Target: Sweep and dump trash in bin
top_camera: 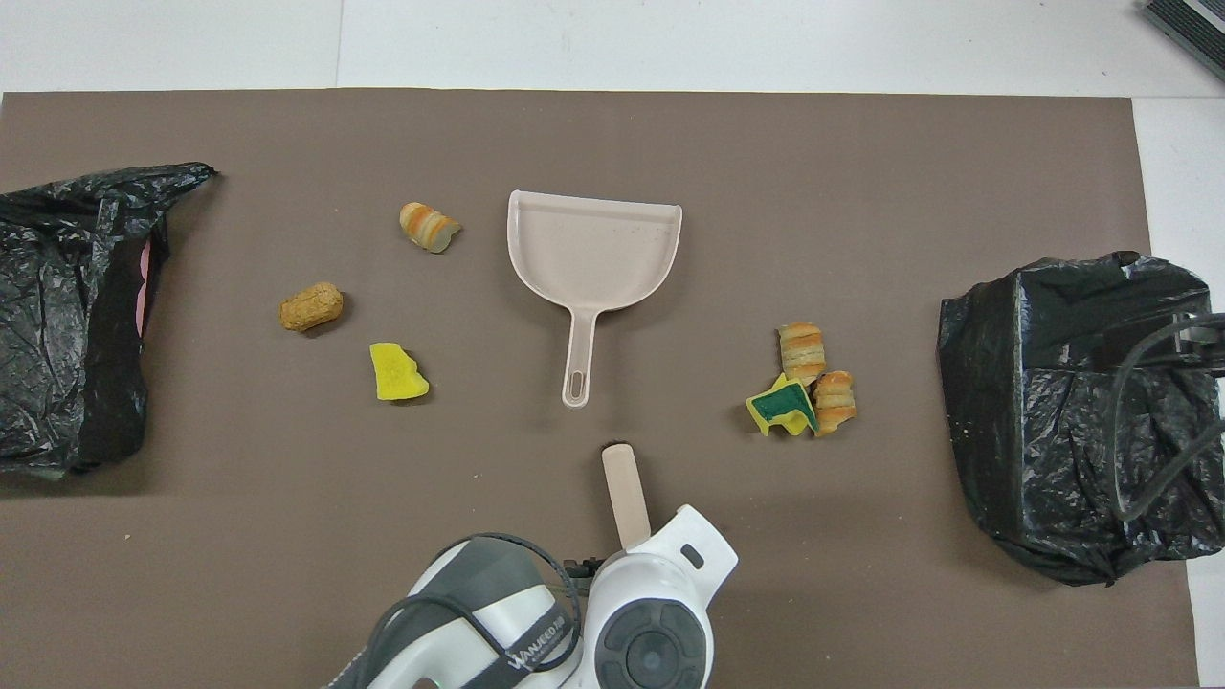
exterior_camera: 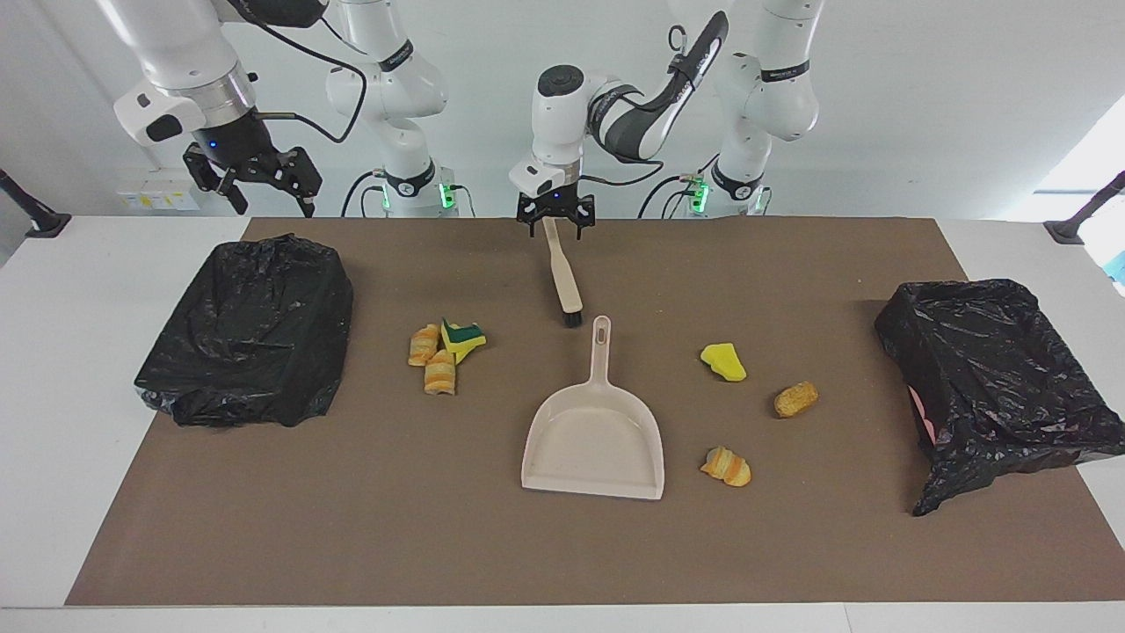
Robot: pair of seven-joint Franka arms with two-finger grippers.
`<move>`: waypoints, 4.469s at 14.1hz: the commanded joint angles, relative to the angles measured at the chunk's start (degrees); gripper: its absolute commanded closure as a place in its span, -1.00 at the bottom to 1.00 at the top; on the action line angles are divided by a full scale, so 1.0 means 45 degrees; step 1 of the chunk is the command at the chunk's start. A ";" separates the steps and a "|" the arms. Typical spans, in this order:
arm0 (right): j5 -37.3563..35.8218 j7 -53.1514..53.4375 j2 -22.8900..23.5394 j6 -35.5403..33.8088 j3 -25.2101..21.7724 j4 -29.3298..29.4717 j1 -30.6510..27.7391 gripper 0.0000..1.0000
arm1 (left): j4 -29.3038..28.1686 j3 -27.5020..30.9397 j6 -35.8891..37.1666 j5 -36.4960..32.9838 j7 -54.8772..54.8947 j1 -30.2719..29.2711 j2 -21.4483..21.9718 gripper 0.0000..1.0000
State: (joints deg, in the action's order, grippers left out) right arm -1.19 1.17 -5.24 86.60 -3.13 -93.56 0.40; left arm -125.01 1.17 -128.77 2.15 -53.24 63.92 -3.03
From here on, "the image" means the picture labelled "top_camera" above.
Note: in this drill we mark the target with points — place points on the curled green yellow sponge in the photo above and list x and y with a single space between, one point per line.
780 409

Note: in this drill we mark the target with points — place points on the pink plastic bin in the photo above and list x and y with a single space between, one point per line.
144 287

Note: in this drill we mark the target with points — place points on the dark grey ribbed object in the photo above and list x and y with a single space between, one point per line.
1191 24

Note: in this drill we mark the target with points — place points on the striped croissant piece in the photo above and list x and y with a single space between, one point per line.
426 226

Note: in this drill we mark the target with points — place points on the striped orange pastry roll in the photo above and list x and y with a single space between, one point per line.
802 352
835 402

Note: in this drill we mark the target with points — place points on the beige hand brush black bristles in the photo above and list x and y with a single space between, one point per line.
627 498

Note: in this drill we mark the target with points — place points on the brown table mat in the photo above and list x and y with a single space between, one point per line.
670 144

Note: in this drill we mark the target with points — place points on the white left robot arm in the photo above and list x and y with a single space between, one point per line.
651 612

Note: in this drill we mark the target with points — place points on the brown bread roll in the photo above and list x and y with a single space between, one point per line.
311 307

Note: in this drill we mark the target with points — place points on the beige plastic dustpan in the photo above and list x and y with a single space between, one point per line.
593 249

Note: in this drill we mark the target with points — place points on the black plastic trash bag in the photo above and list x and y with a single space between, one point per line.
57 316
1053 364

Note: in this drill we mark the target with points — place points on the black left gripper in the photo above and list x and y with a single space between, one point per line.
580 571

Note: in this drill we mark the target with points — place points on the small yellow green sponge piece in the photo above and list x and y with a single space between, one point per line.
394 373

